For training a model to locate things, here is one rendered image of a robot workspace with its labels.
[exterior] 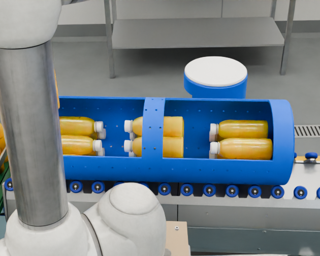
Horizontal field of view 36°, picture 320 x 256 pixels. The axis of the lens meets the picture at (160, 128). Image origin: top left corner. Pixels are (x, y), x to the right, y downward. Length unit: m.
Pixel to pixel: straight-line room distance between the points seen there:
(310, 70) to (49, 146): 3.89
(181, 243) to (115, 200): 0.35
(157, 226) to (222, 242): 0.78
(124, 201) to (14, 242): 0.24
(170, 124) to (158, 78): 2.75
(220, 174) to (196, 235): 0.31
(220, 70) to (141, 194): 1.23
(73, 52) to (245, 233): 3.44
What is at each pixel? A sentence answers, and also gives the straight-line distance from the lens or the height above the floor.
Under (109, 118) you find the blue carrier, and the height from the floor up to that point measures 1.08.
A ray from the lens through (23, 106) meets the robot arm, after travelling 0.85.
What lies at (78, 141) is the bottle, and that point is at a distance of 1.70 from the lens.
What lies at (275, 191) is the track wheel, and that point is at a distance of 1.69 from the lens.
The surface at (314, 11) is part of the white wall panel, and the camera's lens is 5.30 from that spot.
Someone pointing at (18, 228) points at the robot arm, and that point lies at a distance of 1.02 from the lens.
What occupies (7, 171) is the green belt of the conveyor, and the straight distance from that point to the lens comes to 1.94.
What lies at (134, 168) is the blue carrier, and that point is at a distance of 1.57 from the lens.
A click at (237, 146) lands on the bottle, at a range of 1.60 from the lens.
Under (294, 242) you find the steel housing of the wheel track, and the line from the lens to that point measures 1.87.
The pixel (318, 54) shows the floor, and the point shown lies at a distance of 4.97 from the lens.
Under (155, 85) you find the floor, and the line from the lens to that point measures 4.24.
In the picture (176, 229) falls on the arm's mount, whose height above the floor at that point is 1.06.
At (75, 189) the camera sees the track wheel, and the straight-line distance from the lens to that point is 1.70.
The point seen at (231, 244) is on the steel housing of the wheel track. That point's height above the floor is 0.69.
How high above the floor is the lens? 2.06
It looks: 34 degrees down
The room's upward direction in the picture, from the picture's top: 1 degrees counter-clockwise
